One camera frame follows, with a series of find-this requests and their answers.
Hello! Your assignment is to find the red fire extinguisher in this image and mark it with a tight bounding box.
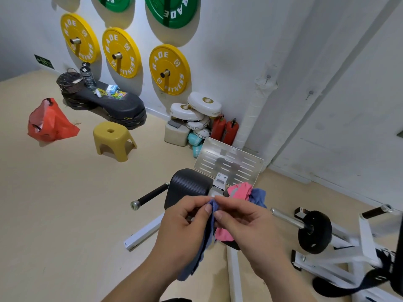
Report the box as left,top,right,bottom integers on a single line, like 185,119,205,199
222,118,240,146
210,115,227,141

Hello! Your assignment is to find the black seat pad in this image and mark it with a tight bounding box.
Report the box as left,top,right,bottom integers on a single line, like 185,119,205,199
390,213,403,296

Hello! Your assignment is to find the chrome plate sleeve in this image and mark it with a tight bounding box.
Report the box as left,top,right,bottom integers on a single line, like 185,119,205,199
270,208,308,230

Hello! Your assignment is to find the white weight machine frame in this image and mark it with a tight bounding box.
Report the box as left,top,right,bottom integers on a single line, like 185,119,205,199
291,204,403,302

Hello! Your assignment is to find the yellow weight plate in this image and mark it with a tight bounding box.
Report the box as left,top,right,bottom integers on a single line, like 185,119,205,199
60,13,101,64
149,44,191,96
102,27,142,79

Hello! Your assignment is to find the beige plastic container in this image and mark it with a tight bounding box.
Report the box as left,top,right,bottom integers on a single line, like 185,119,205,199
164,120,191,147

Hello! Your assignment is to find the black handle bar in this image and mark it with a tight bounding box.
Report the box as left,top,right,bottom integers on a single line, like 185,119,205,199
131,182,170,211

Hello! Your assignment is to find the pink towel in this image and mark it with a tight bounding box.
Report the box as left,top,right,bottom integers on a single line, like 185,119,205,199
215,182,254,242

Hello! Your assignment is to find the silver slotted foot plate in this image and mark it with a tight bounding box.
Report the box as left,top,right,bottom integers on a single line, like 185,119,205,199
194,137,264,187

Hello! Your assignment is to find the dark wicker basket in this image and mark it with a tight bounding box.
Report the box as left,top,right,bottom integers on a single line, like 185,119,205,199
56,68,84,94

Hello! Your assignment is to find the black weight plate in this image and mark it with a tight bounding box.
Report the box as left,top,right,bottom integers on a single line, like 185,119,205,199
298,210,333,255

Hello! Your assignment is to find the yellow plastic stool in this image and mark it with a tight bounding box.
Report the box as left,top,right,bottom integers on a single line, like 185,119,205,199
93,121,138,163

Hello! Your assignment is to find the green exit sign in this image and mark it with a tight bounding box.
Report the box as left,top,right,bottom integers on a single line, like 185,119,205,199
34,54,55,70

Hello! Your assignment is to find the person's right forearm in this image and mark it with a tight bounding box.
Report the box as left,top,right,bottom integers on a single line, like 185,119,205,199
255,254,319,302

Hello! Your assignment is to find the person's right hand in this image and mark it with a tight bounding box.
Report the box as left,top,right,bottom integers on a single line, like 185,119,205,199
213,195,284,277

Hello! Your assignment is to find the black aerobic step platform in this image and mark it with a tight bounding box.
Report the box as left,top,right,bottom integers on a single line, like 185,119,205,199
61,80,147,130

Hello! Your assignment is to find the blue towel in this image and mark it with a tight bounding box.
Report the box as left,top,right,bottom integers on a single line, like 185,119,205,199
176,199,220,282
249,187,267,208

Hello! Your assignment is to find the person's left forearm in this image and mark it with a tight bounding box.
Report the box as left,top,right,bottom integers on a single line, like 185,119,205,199
100,251,183,302

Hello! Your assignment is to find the person's left hand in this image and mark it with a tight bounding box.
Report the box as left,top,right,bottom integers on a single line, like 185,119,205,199
152,195,215,275

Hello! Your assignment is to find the orange plastic bag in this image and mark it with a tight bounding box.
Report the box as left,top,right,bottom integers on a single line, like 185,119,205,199
27,97,81,143

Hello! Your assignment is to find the white exercise machine frame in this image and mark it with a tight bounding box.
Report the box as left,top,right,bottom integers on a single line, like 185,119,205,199
123,172,245,302

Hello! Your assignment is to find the clear water bottle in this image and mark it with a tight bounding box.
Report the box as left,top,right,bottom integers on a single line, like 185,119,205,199
79,62,97,91

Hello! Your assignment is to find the black handle grip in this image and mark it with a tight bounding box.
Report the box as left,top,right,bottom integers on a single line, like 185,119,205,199
361,204,394,220

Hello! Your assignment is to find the green weight plate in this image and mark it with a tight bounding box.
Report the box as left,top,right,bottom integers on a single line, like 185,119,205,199
144,0,201,29
94,0,132,13

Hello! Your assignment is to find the black strap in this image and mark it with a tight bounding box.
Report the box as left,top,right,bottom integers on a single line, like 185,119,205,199
312,248,397,298

